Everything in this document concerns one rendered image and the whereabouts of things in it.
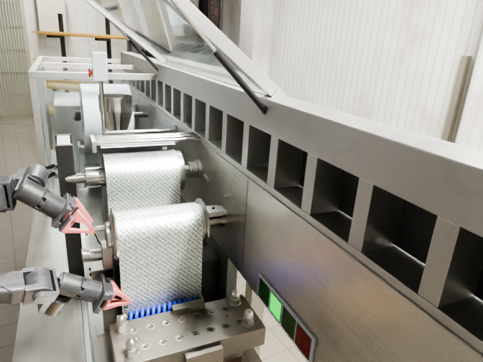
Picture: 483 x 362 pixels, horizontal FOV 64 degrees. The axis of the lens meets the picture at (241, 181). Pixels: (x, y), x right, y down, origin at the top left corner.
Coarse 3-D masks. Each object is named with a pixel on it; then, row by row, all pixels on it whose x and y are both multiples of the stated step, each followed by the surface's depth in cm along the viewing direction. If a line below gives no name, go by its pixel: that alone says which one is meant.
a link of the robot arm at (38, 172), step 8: (24, 168) 101; (32, 168) 100; (40, 168) 101; (0, 176) 92; (8, 176) 93; (16, 176) 97; (24, 176) 97; (32, 176) 97; (40, 176) 98; (0, 184) 90; (8, 184) 91; (16, 184) 97; (8, 192) 92; (16, 200) 97; (8, 208) 94
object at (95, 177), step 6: (90, 168) 123; (96, 168) 123; (102, 168) 124; (90, 174) 121; (96, 174) 122; (102, 174) 123; (90, 180) 121; (96, 180) 122; (102, 180) 123; (90, 186) 123; (96, 186) 124; (102, 186) 125
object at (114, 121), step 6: (108, 114) 159; (114, 114) 159; (120, 114) 160; (126, 114) 162; (108, 120) 161; (114, 120) 161; (120, 120) 162; (126, 120) 164; (108, 126) 164; (114, 126) 163; (120, 126) 164; (126, 126) 166
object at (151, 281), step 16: (160, 256) 109; (176, 256) 111; (192, 256) 113; (128, 272) 106; (144, 272) 108; (160, 272) 110; (176, 272) 112; (192, 272) 115; (128, 288) 108; (144, 288) 110; (160, 288) 112; (176, 288) 114; (192, 288) 117; (144, 304) 112; (160, 304) 114
